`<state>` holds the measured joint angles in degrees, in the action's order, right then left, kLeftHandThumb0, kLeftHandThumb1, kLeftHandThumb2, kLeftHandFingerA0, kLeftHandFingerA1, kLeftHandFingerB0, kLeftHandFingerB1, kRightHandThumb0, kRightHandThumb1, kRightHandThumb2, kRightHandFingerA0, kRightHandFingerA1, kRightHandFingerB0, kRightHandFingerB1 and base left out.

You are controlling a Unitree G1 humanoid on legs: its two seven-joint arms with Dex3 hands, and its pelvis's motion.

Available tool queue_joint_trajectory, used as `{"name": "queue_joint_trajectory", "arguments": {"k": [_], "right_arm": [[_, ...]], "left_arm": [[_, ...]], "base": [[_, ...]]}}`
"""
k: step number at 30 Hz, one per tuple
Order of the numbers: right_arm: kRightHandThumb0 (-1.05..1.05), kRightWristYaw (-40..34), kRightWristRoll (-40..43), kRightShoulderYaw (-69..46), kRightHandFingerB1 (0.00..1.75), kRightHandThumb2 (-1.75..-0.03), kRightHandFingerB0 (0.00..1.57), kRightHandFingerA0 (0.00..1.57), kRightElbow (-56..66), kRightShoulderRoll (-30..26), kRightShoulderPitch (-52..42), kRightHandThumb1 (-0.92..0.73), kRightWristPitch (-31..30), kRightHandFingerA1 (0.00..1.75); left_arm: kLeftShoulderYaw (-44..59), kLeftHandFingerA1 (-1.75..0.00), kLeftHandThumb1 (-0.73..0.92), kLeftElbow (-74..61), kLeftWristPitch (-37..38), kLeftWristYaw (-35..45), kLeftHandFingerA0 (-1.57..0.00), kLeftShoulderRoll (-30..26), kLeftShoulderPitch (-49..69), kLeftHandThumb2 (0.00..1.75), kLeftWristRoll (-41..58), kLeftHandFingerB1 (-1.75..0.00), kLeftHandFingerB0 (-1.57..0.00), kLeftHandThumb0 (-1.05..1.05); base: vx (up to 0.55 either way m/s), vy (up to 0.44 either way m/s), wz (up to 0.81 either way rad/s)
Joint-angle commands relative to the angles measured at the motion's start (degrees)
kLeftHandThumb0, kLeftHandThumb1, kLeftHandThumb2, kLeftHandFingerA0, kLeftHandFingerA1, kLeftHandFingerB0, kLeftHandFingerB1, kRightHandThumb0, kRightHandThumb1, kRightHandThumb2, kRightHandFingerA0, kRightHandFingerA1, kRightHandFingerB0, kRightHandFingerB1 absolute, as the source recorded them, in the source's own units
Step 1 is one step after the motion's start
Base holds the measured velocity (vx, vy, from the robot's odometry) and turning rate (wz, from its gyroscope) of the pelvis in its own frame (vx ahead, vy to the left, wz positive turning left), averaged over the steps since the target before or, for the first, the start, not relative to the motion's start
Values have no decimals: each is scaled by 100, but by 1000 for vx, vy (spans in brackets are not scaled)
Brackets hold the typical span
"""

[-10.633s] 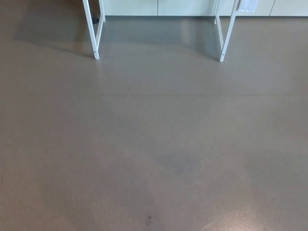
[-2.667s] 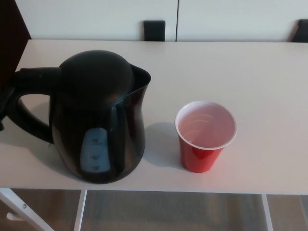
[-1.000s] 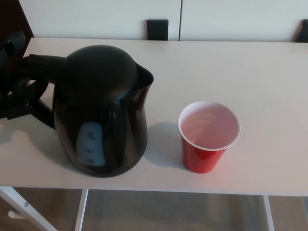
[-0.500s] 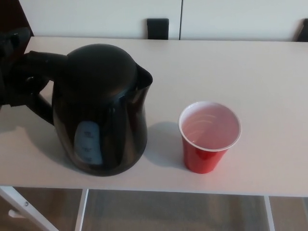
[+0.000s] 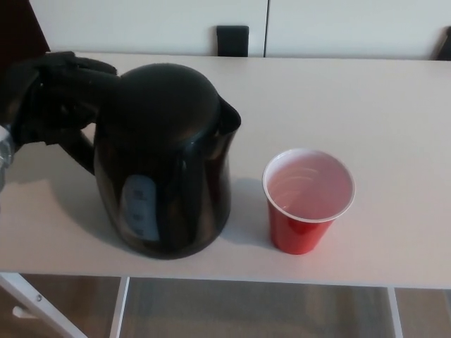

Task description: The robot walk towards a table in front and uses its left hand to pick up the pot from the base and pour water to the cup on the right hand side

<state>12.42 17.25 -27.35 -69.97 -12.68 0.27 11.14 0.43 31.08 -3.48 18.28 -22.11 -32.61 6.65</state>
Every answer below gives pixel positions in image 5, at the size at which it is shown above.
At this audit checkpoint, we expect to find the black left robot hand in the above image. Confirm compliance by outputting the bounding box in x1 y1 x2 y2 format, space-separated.
6 51 119 147

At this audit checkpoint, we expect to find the black electric kettle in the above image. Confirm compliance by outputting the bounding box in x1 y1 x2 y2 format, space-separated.
65 63 242 261

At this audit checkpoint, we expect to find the red plastic cup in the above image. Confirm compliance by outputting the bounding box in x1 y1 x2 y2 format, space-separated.
262 147 357 255

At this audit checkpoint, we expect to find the dark brown wooden panel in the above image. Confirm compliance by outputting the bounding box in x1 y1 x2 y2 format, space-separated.
0 0 51 127

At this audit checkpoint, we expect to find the white-framed mesh under-table panel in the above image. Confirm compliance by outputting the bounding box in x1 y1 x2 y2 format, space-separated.
109 277 404 338

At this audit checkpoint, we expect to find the white table leg frame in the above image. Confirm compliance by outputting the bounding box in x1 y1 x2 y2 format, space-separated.
0 273 89 338

